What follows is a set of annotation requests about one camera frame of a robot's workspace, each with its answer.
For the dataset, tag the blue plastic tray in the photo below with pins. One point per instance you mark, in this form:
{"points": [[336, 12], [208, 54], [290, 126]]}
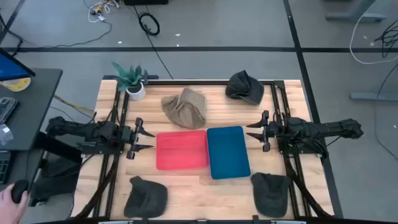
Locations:
{"points": [[228, 152]]}

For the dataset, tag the tan cap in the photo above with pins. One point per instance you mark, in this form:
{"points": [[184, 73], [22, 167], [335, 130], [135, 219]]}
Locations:
{"points": [[186, 112]]}

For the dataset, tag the black computer mouse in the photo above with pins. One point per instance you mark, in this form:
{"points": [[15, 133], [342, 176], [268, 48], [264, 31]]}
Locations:
{"points": [[19, 189]]}

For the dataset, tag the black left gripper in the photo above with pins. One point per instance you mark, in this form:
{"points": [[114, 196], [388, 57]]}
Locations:
{"points": [[132, 137]]}

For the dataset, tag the black box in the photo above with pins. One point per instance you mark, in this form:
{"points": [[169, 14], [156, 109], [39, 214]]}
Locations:
{"points": [[146, 2]]}

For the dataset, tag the black aluminium table frame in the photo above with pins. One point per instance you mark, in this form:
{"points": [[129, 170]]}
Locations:
{"points": [[279, 84]]}

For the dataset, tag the person's hand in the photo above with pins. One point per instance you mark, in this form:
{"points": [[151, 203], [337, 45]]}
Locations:
{"points": [[9, 208]]}

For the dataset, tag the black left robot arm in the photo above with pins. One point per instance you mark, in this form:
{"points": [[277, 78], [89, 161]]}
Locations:
{"points": [[77, 129]]}

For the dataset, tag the grey desk foot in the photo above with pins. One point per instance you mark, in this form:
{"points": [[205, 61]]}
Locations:
{"points": [[354, 16], [367, 96]]}

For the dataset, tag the computer monitor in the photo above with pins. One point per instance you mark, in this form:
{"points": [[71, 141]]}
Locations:
{"points": [[11, 68]]}

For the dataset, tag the dark grey cap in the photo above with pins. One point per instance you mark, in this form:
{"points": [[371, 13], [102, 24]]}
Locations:
{"points": [[146, 199], [245, 88], [270, 194]]}

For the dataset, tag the yellow and white disc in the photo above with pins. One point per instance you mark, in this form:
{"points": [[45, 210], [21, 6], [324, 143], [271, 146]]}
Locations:
{"points": [[18, 84]]}

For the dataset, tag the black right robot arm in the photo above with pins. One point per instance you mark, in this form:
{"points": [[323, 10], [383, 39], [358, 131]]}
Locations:
{"points": [[326, 127]]}

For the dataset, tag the red plastic tray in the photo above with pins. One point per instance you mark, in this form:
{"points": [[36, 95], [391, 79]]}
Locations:
{"points": [[182, 151]]}

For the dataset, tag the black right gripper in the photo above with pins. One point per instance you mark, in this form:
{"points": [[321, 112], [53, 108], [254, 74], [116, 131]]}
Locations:
{"points": [[272, 130]]}

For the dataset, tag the small clear plastic bag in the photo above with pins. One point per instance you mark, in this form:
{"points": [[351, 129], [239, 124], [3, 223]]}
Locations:
{"points": [[5, 133]]}

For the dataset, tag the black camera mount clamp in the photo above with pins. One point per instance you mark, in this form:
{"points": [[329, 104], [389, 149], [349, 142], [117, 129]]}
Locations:
{"points": [[145, 77]]}

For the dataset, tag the green plant in white pot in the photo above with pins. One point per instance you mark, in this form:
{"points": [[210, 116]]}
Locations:
{"points": [[136, 91]]}

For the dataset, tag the black desk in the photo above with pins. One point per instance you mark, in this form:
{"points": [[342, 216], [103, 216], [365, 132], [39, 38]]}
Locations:
{"points": [[37, 109]]}

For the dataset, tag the grey plastic-wrapped device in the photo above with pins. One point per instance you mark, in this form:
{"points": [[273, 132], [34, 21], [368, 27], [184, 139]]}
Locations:
{"points": [[7, 109]]}

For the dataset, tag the black keyboard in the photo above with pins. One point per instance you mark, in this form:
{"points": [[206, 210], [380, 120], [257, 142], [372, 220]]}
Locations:
{"points": [[4, 168]]}

